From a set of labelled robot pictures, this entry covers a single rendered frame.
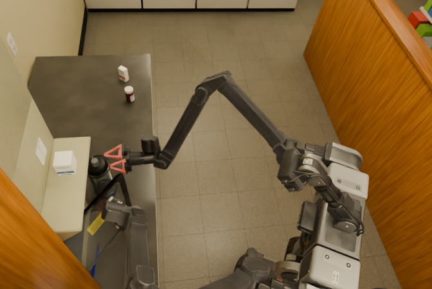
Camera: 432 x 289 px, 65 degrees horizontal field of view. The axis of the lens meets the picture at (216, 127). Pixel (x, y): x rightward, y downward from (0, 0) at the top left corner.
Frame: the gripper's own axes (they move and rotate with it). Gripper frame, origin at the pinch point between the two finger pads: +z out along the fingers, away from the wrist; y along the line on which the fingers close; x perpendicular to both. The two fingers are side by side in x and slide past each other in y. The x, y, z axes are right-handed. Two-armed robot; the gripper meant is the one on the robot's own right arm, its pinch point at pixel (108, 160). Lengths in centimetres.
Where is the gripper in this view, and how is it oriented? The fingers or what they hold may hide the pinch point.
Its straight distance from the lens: 150.3
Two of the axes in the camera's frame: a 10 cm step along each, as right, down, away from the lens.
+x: 1.4, 8.0, -5.8
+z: -9.9, 0.7, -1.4
